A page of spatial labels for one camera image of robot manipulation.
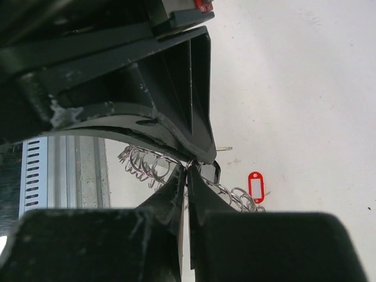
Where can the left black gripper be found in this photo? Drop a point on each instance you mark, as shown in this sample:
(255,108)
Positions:
(133,71)

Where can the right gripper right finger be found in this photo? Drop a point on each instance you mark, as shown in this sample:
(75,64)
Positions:
(228,245)

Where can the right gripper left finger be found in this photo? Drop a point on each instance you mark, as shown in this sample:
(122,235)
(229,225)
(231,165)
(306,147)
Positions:
(140,244)

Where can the black white key tag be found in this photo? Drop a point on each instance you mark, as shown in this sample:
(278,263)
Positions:
(210,172)

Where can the red key tag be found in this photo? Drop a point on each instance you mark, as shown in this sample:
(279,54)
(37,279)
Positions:
(256,187)

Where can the red handled key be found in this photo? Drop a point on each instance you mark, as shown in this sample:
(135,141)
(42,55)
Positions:
(223,148)

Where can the aluminium mounting rail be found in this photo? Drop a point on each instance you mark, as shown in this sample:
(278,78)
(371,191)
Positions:
(77,173)

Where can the white slotted cable duct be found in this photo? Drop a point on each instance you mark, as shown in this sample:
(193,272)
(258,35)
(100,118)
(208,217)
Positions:
(34,177)

